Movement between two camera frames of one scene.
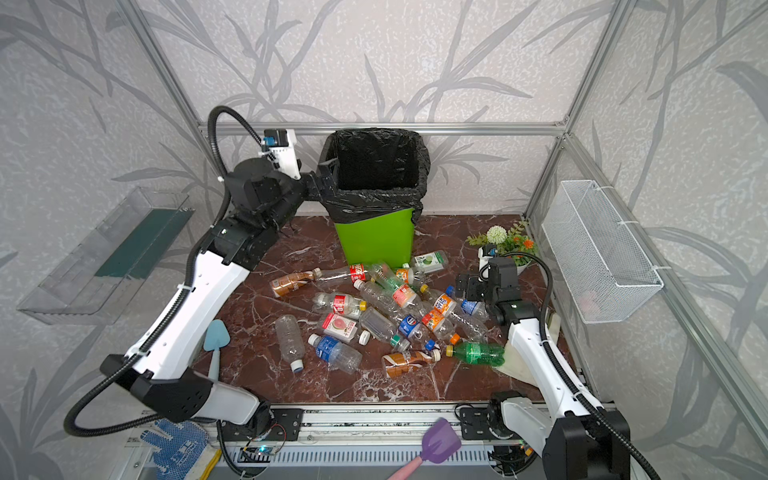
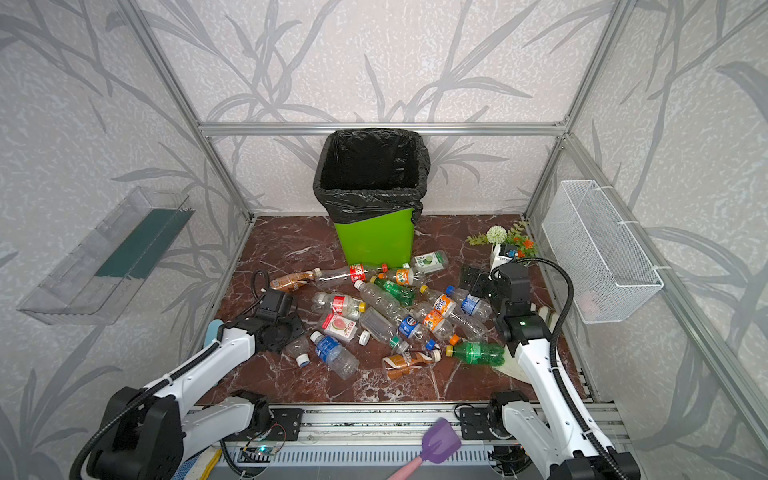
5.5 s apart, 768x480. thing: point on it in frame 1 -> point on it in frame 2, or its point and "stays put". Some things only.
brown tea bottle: [286, 283] stays put
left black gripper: [310, 183] -> [287, 335]
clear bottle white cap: [291, 341] stays put
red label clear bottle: [339, 303] stays put
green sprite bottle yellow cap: [384, 275] -> [404, 295]
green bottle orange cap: [477, 353] stays put
